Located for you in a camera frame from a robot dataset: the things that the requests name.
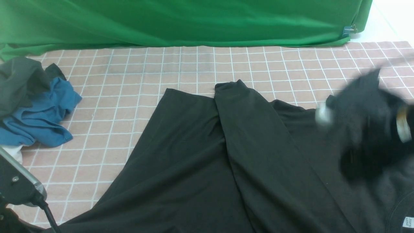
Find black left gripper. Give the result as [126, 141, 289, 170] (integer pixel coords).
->
[0, 205, 42, 233]

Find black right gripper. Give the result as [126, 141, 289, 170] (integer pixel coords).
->
[325, 68, 413, 182]

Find dark teal-gray garment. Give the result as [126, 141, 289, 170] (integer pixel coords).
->
[0, 57, 66, 119]

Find dark gray long-sleeve top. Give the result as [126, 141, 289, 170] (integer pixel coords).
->
[60, 81, 413, 233]

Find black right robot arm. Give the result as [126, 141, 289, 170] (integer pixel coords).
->
[315, 68, 413, 182]

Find white garment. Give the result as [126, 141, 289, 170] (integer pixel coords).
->
[1, 145, 23, 164]

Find blue binder clip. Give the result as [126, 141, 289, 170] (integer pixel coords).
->
[342, 25, 358, 38]

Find blue garment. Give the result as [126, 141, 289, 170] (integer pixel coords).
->
[0, 77, 82, 147]

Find pink checkered tablecloth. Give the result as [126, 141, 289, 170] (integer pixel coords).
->
[22, 41, 413, 224]

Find green backdrop cloth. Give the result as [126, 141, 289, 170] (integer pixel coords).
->
[1, 0, 372, 61]

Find black left camera cable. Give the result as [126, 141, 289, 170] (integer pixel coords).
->
[36, 194, 62, 233]

